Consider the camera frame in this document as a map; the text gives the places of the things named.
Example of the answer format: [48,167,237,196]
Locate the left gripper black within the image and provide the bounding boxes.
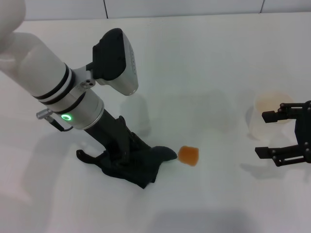
[83,110,152,168]

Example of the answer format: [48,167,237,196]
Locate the dark blue rag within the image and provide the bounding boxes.
[76,145,178,190]

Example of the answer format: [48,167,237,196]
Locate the orange liquid stain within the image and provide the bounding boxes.
[177,145,200,167]

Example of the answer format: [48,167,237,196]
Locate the left arm grey cable connector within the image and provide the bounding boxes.
[35,108,74,132]

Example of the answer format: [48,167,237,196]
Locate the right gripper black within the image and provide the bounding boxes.
[254,100,311,168]

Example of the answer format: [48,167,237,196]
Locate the white paper cup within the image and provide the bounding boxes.
[247,91,296,141]

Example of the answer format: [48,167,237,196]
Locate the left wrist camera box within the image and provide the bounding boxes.
[91,28,139,97]

